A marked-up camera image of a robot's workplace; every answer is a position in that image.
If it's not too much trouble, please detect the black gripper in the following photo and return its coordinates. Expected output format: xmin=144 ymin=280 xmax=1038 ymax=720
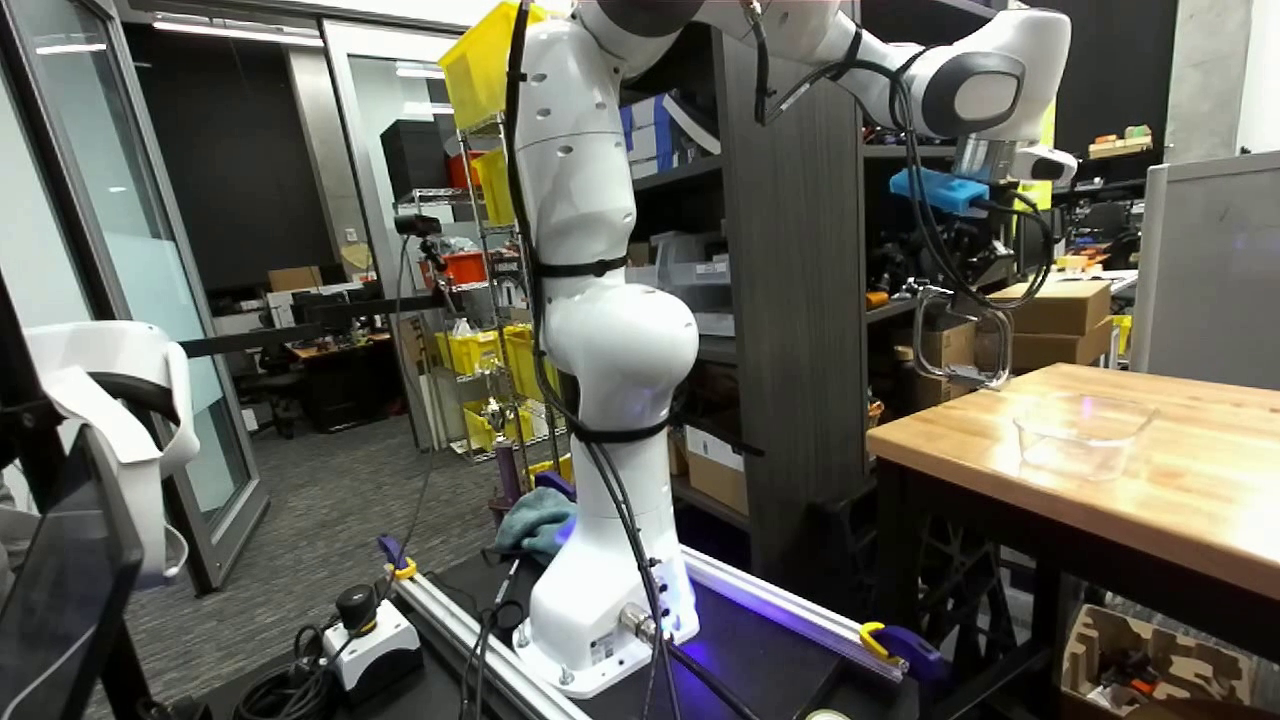
xmin=946 ymin=187 xmax=1062 ymax=321

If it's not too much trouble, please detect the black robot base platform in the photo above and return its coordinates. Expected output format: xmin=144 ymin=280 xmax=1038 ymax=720
xmin=195 ymin=535 xmax=935 ymax=720

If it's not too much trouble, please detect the flat cardboard box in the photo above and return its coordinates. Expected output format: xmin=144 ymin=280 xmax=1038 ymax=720
xmin=991 ymin=273 xmax=1120 ymax=335
xmin=1003 ymin=316 xmax=1120 ymax=379

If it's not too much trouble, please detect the clear plastic container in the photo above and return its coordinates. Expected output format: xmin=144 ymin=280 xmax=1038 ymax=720
xmin=1008 ymin=388 xmax=1160 ymax=480

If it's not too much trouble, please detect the dark grey shelf unit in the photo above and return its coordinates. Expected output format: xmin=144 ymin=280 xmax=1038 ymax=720
xmin=625 ymin=0 xmax=878 ymax=594

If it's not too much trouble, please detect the grey partition panel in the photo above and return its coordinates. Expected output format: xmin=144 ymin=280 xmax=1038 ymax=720
xmin=1132 ymin=148 xmax=1280 ymax=398

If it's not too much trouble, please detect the cardboard box with white label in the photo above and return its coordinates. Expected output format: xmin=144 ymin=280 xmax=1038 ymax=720
xmin=676 ymin=421 xmax=754 ymax=521

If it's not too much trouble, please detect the wooden table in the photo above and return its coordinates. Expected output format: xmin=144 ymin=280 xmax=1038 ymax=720
xmin=873 ymin=458 xmax=1280 ymax=720

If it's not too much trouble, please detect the purple clamp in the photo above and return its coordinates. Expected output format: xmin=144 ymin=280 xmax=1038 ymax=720
xmin=861 ymin=618 xmax=962 ymax=701

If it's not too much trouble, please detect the open cardboard box with parts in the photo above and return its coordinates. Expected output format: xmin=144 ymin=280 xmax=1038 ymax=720
xmin=1055 ymin=600 xmax=1280 ymax=720

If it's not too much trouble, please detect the teal cloth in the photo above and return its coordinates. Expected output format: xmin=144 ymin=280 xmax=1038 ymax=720
xmin=482 ymin=485 xmax=579 ymax=569

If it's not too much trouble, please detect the small yellow storage bin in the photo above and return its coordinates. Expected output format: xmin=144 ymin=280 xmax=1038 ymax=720
xmin=456 ymin=398 xmax=522 ymax=458
xmin=444 ymin=326 xmax=512 ymax=386

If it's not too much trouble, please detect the large yellow bin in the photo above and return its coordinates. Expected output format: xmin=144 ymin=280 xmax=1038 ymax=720
xmin=438 ymin=0 xmax=565 ymax=137

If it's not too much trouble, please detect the black box on rack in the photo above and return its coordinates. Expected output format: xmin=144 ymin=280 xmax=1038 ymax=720
xmin=378 ymin=116 xmax=456 ymax=199

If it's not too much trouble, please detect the black desk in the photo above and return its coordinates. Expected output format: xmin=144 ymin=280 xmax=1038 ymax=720
xmin=175 ymin=285 xmax=452 ymax=437

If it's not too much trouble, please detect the white emergency stop box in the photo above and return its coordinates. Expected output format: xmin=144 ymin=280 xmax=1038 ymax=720
xmin=317 ymin=582 xmax=430 ymax=696

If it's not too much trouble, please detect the glass door with metal frame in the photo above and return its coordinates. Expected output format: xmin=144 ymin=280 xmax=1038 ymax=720
xmin=0 ymin=0 xmax=274 ymax=595

